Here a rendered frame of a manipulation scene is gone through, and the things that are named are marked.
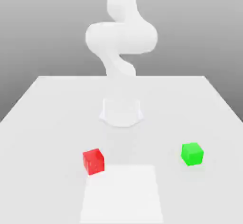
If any small red cube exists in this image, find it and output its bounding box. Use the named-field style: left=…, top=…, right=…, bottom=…
left=82, top=148, right=105, bottom=176

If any small green cube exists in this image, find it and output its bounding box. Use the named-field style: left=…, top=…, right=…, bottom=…
left=180, top=142, right=205, bottom=166

